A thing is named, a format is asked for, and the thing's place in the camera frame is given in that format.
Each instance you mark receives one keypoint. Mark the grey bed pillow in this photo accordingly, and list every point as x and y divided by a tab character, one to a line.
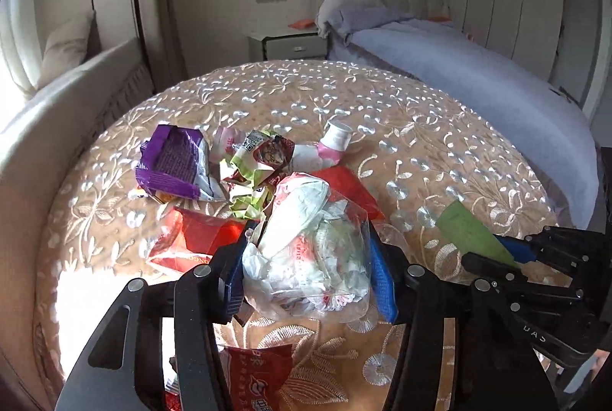
328	8

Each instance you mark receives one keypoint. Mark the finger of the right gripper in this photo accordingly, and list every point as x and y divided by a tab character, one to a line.
522	250
509	280

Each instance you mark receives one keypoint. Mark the orange item on nightstand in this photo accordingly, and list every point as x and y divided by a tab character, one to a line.
303	24

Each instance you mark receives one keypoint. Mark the purple snack wrapper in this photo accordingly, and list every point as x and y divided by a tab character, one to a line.
174	162

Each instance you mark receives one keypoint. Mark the grey bedside nightstand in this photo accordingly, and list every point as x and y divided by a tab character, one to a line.
286	43

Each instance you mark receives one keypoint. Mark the beige throw pillow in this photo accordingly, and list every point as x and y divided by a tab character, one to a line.
66	48

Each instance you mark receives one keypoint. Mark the green red wrapper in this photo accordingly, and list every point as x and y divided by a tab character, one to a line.
252	172

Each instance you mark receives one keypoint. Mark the clear bag with white trash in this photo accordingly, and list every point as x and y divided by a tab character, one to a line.
311	258

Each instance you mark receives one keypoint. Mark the white sheer curtain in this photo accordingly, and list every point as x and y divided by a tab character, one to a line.
20	45

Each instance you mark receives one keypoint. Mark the beige built-in wardrobe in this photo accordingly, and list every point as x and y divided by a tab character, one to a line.
555	40

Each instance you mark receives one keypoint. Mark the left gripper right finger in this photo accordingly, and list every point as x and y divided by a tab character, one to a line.
495	367

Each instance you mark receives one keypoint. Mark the green paper card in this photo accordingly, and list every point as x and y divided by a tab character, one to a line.
458	225

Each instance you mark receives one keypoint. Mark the red snack bag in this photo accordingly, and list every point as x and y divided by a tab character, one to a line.
189	238

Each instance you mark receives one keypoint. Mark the bed with lavender duvet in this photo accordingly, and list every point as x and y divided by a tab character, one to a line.
549	130

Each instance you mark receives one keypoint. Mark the red cardboard box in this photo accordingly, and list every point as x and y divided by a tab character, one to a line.
230	379

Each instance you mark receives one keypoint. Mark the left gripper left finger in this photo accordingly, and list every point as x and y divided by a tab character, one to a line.
121	366

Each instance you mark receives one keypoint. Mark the small pink white bottle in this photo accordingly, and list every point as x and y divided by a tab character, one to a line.
327	153

